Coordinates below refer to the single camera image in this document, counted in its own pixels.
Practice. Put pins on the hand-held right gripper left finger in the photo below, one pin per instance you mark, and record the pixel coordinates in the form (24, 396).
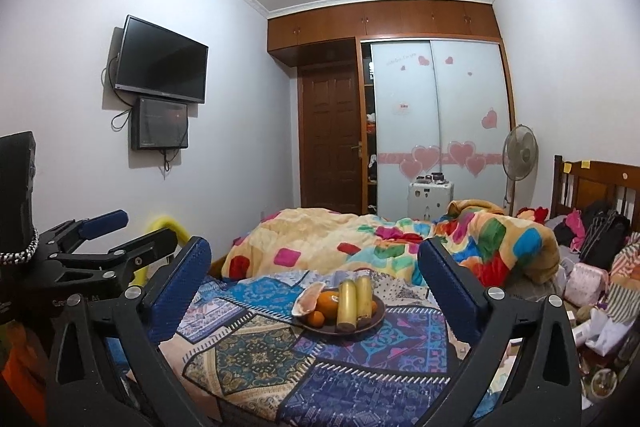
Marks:
(175, 292)

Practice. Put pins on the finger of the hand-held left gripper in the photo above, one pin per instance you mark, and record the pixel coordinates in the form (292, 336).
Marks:
(105, 222)
(150, 244)

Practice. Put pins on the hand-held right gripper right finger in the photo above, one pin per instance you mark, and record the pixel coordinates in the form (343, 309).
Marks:
(450, 287)

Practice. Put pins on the dark brown plate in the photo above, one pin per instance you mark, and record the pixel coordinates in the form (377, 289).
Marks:
(372, 319)

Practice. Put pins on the yellow banana piece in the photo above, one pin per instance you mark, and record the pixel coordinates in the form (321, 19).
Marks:
(346, 307)

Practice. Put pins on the large orange with sticker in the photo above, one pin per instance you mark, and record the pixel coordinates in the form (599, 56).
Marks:
(327, 302)

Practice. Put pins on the pomelo piece with peel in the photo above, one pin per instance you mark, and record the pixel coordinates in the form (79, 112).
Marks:
(307, 299)

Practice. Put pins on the yellow tube chair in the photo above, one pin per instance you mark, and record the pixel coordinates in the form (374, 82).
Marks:
(167, 222)

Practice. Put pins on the white appliance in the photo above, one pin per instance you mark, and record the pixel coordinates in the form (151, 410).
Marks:
(427, 202)

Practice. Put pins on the patchwork bed sheet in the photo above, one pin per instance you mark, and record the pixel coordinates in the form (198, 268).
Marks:
(250, 357)

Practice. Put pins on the red plush cloth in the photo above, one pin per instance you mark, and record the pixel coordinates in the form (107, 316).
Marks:
(532, 213)

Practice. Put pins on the pink bag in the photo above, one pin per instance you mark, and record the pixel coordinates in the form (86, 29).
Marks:
(587, 284)

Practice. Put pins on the magenta cloth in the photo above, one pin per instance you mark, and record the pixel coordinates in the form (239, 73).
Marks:
(575, 227)

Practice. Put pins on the colourful checked blanket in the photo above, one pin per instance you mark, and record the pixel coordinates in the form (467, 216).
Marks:
(310, 237)

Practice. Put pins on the standing fan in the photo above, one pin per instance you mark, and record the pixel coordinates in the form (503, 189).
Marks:
(520, 152)

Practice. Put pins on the white plastic bag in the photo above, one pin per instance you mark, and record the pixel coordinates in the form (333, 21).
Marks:
(607, 332)

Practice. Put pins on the black bag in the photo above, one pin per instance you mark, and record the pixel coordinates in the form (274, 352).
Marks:
(605, 227)

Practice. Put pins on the orange cloth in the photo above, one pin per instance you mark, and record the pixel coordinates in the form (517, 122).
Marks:
(22, 367)

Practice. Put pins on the striped cloth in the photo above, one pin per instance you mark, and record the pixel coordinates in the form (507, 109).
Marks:
(627, 267)

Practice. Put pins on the wardrobe with sliding doors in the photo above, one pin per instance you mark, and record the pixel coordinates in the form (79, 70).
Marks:
(450, 107)

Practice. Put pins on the wooden headboard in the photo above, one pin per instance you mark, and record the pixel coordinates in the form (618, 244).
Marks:
(600, 179)

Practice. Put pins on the brown wooden door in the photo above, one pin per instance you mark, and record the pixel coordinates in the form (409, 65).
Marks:
(330, 132)

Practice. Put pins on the black wall box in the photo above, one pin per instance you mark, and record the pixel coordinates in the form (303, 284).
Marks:
(160, 124)

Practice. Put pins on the black wall television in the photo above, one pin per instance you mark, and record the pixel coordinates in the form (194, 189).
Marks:
(160, 57)

